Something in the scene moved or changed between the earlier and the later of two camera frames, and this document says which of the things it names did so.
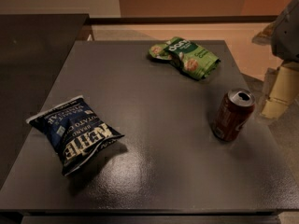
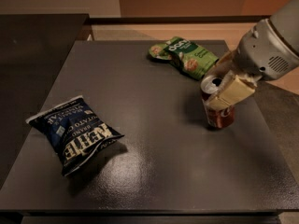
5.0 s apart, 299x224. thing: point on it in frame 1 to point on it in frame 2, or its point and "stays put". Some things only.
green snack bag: (192, 58) stays put
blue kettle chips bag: (76, 133) stays put
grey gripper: (287, 36) to (263, 52)
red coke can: (233, 114) to (216, 118)
